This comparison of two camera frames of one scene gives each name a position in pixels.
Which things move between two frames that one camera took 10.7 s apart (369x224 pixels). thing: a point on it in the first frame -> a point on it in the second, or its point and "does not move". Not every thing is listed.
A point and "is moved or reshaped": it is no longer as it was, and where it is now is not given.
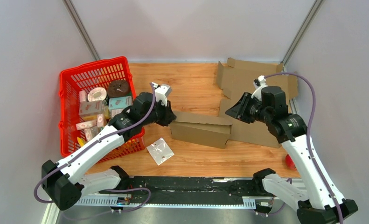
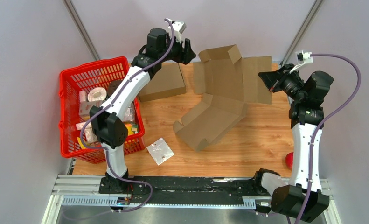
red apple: (289, 163) does not move
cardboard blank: (235, 77) is moved or reshaped
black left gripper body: (160, 115) -> (176, 53)
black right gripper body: (250, 109) -> (287, 81)
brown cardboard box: (211, 129) -> (167, 81)
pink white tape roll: (96, 94) does not move
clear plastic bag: (160, 151) does not move
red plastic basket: (93, 75) does not move
